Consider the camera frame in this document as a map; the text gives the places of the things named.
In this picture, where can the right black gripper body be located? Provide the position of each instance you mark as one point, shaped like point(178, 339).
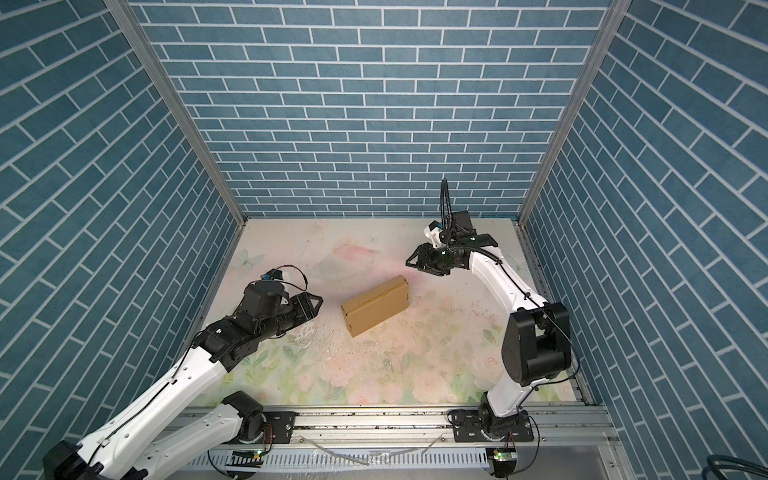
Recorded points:
point(441, 260)

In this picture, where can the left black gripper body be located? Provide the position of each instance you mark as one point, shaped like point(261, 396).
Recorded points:
point(276, 326)

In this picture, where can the brown cardboard paper box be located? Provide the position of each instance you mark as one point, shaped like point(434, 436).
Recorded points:
point(375, 306)

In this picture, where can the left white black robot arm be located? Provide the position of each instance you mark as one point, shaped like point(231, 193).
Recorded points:
point(132, 445)

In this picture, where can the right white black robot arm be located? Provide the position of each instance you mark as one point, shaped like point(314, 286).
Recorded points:
point(536, 347)

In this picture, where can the floral table mat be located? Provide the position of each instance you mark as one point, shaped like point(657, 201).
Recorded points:
point(444, 348)

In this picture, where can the right green circuit board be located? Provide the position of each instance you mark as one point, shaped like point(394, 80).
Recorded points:
point(502, 455)

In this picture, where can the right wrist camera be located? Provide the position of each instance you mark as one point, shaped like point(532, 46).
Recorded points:
point(433, 233)

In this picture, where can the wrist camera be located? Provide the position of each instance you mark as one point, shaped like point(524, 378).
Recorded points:
point(273, 275)
point(433, 233)

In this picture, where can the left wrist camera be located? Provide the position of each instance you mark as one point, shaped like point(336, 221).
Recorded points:
point(273, 275)

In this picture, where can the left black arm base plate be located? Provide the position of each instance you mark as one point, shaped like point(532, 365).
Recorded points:
point(269, 428)

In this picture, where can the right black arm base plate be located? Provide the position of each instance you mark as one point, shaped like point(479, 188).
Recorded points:
point(473, 426)

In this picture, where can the clear cable tie strip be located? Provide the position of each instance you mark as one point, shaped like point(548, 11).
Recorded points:
point(386, 456)

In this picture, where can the white slotted cable duct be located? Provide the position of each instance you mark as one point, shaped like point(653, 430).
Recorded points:
point(310, 460)

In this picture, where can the aluminium front rail frame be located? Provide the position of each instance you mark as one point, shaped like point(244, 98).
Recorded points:
point(569, 425)

